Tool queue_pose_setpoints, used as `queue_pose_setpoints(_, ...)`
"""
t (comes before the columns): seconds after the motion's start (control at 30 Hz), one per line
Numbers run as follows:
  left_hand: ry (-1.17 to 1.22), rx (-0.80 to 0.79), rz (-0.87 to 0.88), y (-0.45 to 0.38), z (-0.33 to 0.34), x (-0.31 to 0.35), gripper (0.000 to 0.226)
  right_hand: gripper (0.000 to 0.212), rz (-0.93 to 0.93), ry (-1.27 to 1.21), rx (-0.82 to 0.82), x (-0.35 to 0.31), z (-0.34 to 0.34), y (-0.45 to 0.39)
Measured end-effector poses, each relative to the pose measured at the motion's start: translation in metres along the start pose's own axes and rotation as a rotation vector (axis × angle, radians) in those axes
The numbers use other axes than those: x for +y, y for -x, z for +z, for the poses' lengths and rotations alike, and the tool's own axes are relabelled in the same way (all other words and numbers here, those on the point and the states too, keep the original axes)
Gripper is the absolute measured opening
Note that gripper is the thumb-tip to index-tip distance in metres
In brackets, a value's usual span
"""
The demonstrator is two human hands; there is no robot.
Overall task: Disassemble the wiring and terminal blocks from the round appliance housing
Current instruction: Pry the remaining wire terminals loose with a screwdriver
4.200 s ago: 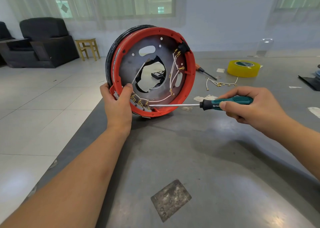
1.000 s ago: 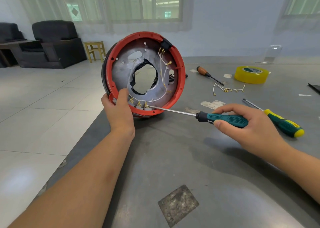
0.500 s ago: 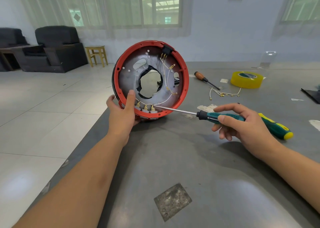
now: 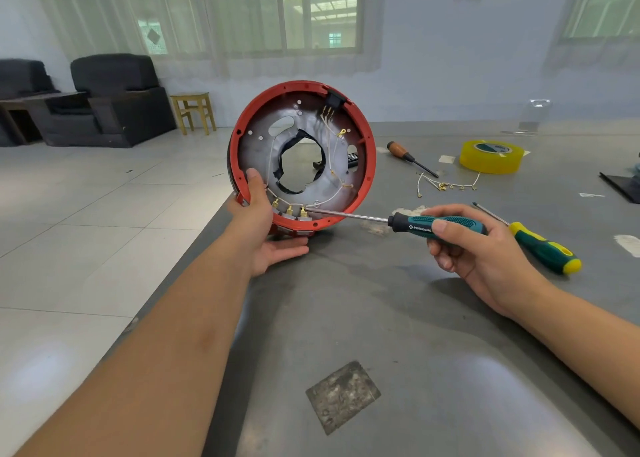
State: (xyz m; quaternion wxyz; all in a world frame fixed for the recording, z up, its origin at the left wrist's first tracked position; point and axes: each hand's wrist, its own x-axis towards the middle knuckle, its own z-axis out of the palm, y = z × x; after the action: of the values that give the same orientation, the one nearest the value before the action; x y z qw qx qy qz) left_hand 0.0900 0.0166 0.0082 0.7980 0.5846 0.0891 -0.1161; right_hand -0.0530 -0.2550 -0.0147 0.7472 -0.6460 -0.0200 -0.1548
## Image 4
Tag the person's right hand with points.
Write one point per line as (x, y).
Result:
(490, 267)

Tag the person's left hand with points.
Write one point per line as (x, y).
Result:
(258, 231)

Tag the red round appliance base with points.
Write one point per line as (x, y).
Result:
(240, 131)

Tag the person's right forearm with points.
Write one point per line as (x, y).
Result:
(590, 357)

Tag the person's left forearm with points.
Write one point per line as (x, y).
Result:
(140, 372)

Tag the black remote control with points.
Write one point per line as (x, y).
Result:
(319, 162)

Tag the yellow tape roll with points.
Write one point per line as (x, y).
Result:
(473, 162)

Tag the narrow white tape strip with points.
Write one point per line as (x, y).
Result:
(628, 245)

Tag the small wooden stool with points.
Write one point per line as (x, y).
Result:
(192, 98)

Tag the black flat plate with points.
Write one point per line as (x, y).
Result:
(625, 187)

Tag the black armchair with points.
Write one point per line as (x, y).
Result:
(120, 101)

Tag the large barred window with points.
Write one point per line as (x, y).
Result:
(605, 3)
(255, 11)

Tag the sheer white curtain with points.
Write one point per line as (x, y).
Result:
(598, 53)
(80, 11)

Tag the dark coffee table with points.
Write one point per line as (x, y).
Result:
(35, 99)

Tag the black sofa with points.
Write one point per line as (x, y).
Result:
(20, 76)

